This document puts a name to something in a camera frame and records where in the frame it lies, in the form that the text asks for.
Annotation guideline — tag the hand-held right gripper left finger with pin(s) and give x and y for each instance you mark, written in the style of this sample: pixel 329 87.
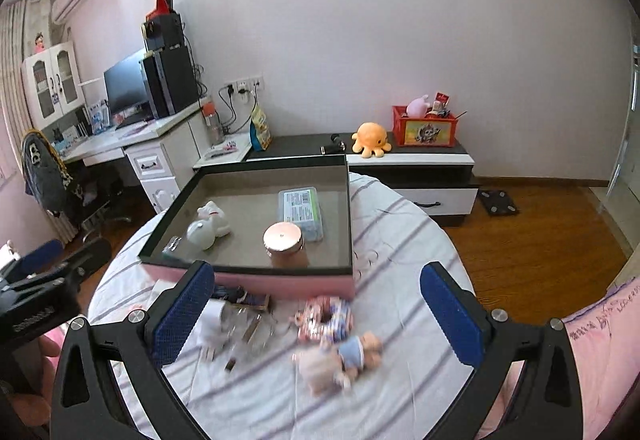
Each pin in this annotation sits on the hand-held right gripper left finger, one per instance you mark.
pixel 182 315

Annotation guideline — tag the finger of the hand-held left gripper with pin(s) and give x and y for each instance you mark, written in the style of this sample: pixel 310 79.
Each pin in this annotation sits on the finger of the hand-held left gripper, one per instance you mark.
pixel 40 257
pixel 87 256

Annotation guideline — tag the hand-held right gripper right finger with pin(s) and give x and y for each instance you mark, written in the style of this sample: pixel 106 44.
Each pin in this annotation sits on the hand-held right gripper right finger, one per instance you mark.
pixel 450 315

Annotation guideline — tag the dark carton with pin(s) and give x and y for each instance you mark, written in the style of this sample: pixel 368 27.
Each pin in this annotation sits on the dark carton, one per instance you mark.
pixel 245 299

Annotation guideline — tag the clear glass bottle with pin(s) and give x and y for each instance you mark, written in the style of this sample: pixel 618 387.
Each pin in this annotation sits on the clear glass bottle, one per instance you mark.
pixel 246 327

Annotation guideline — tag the pink storage box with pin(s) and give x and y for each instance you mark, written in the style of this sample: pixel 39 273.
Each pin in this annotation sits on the pink storage box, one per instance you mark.
pixel 280 277

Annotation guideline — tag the pink striped toy figure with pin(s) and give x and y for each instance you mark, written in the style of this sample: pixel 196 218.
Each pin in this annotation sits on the pink striped toy figure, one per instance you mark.
pixel 322 320

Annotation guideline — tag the black office chair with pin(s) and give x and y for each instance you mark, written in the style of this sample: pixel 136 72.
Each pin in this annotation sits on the black office chair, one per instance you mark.
pixel 95 205

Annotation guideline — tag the grey printed jacket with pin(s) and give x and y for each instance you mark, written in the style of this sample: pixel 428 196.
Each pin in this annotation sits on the grey printed jacket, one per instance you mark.
pixel 45 170

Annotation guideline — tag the striped white quilt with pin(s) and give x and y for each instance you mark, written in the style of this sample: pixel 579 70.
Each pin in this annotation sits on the striped white quilt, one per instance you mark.
pixel 400 240

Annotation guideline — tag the white cat figurine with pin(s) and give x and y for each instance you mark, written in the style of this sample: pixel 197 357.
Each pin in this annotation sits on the white cat figurine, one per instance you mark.
pixel 215 217

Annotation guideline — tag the black bathroom scale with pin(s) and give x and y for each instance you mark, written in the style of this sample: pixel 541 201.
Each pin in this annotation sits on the black bathroom scale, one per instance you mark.
pixel 497 202

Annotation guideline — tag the white desk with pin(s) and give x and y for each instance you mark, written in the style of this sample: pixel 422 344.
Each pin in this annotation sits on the white desk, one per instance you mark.
pixel 165 160

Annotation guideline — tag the rose gold round tin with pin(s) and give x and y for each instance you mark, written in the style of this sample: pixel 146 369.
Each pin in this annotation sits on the rose gold round tin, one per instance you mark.
pixel 284 242

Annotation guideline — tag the black keyboard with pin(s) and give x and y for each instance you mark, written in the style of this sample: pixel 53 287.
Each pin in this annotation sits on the black keyboard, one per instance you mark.
pixel 132 120

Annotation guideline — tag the black and white low cabinet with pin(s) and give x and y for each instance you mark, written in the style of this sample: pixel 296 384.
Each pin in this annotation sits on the black and white low cabinet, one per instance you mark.
pixel 440 170

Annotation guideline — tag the clear box with green label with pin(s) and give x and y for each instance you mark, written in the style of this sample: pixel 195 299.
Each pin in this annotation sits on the clear box with green label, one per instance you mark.
pixel 300 212

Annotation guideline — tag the pink quilted blanket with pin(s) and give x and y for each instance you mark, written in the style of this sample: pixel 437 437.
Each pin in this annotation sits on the pink quilted blanket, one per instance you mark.
pixel 605 345

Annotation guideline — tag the white glass-door cabinet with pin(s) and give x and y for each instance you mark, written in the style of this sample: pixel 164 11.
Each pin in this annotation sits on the white glass-door cabinet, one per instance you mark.
pixel 52 85

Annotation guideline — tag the black computer monitor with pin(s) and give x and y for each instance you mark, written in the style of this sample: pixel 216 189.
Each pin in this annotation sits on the black computer monitor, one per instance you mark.
pixel 125 82

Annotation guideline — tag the water bottle with orange cap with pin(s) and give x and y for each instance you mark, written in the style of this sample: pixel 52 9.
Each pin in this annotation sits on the water bottle with orange cap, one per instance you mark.
pixel 214 122

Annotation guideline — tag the red printed crate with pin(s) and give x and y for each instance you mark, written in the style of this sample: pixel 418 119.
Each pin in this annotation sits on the red printed crate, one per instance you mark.
pixel 425 132

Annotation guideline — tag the beige curtain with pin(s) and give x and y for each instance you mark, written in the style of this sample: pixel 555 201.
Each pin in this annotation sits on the beige curtain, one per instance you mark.
pixel 12 70

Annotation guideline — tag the orange octopus plush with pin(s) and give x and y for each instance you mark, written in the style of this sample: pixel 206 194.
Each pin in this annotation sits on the orange octopus plush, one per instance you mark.
pixel 371 137

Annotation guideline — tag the black computer tower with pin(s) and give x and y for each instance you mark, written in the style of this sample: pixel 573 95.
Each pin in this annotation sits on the black computer tower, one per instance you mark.
pixel 170 80

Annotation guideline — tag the blue and yellow snack bag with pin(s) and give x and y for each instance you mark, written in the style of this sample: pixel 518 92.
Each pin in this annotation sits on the blue and yellow snack bag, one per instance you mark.
pixel 260 130

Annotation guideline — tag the small black device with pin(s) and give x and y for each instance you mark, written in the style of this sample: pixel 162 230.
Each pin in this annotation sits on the small black device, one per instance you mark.
pixel 334 145

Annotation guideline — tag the pink plush toy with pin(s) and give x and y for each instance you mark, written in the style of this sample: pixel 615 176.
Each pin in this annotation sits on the pink plush toy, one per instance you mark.
pixel 417 107

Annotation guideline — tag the black speaker box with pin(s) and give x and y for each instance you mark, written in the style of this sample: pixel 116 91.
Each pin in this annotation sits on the black speaker box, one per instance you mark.
pixel 162 32

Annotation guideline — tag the white wall power outlet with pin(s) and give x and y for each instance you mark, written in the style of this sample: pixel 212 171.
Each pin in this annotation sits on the white wall power outlet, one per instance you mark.
pixel 242 85

